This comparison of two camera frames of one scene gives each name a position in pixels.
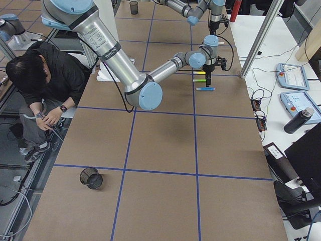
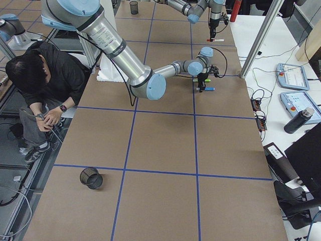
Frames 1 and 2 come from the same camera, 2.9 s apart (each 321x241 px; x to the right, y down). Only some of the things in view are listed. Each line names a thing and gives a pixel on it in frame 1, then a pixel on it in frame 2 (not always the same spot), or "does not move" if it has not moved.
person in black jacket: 47,82 does not move
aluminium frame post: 275,8 does not move
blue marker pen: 205,89 does not move
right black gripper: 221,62 -> 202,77
